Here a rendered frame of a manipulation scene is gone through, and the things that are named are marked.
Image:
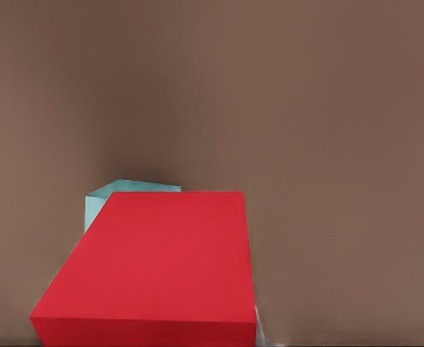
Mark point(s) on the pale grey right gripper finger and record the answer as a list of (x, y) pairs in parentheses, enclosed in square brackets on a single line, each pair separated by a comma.
[(260, 332)]

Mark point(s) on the red wooden cube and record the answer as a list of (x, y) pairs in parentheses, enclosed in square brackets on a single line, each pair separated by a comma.
[(154, 260)]

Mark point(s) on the blue wooden cube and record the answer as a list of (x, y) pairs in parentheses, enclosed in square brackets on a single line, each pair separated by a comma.
[(98, 200)]

